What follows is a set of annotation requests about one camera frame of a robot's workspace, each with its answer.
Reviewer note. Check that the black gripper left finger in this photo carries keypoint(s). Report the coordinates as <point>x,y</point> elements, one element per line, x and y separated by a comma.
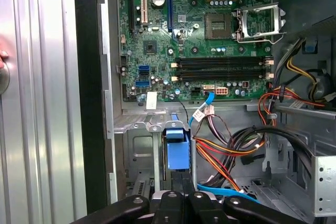
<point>168,208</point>

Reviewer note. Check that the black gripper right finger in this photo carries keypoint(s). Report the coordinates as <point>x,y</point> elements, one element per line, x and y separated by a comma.
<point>202,208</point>

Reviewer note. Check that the hard disk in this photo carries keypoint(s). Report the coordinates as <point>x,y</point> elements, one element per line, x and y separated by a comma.
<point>178,155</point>

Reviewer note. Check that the grey metal disk bay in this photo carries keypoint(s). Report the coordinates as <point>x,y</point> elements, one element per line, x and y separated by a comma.
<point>139,150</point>

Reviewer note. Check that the person's left hand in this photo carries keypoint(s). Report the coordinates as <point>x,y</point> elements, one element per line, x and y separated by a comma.
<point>4,56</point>

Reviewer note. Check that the white sticker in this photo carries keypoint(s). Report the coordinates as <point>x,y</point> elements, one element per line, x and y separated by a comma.
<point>151,100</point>

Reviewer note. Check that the grey metal drive cage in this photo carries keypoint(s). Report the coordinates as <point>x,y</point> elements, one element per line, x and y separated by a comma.
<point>325,182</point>

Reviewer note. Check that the blue board port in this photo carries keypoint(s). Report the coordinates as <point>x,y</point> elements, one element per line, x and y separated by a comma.
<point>142,83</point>
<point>143,70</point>

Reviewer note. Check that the black RAM slot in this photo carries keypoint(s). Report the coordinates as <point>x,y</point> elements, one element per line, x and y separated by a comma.
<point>223,72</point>
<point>223,65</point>
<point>223,78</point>
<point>223,59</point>

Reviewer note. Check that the green motherboard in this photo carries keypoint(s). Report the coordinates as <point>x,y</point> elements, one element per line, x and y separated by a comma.
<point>160,58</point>

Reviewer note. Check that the black open PC case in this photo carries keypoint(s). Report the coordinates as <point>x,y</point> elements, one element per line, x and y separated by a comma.
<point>88,77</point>

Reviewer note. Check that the black chipset chip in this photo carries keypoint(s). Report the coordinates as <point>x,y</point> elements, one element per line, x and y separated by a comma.
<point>150,47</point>

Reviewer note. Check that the locking lever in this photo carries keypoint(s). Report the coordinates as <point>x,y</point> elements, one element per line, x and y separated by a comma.
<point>256,42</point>

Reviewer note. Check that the CPU socket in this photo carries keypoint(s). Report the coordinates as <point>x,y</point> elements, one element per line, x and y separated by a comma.
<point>218,26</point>

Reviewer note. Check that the metal socket cover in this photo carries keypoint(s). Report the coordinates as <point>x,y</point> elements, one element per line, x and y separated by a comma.
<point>275,19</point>

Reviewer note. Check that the blue expansion slot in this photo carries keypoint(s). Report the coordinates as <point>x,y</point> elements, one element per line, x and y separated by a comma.
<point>169,1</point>

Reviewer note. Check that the long black expansion slot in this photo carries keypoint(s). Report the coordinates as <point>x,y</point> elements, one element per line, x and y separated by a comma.
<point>131,3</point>

